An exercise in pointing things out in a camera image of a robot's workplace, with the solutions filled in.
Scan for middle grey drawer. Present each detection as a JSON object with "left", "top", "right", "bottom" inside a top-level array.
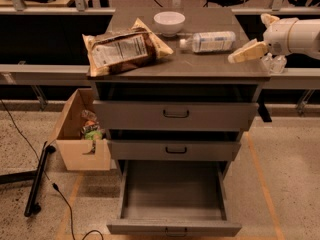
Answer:
[{"left": 108, "top": 140, "right": 241, "bottom": 161}]

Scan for cardboard box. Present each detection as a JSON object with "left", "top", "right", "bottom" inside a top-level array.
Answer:
[{"left": 48, "top": 88, "right": 111, "bottom": 171}]

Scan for brown snack bag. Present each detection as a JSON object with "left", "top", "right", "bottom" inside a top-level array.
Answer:
[{"left": 82, "top": 18, "right": 173, "bottom": 77}]

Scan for white bowl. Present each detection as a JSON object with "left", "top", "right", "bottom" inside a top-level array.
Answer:
[{"left": 154, "top": 11, "right": 185, "bottom": 37}]

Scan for grey drawer cabinet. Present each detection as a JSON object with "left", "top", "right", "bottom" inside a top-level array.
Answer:
[{"left": 89, "top": 8, "right": 270, "bottom": 173}]

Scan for top grey drawer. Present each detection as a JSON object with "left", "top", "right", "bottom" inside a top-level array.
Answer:
[{"left": 93, "top": 100, "right": 257, "bottom": 131}]

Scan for snack packets in box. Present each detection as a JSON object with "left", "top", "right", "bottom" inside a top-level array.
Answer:
[{"left": 81, "top": 109, "right": 104, "bottom": 141}]

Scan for grey metal rail bench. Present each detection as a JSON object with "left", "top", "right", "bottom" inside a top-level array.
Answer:
[{"left": 0, "top": 64, "right": 320, "bottom": 90}]

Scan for clear plastic bottle blue label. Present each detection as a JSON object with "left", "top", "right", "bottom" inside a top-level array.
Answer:
[{"left": 179, "top": 31, "right": 236, "bottom": 53}]

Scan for bottom open grey drawer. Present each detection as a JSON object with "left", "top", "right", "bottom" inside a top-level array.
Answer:
[{"left": 107, "top": 160, "right": 241, "bottom": 237}]

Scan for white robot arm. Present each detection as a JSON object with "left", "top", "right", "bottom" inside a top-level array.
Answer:
[{"left": 228, "top": 13, "right": 320, "bottom": 63}]

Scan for clear plastic item on rail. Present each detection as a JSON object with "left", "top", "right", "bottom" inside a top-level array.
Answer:
[{"left": 261, "top": 53, "right": 287, "bottom": 74}]

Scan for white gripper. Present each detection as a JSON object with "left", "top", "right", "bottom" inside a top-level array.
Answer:
[{"left": 228, "top": 13, "right": 299, "bottom": 63}]

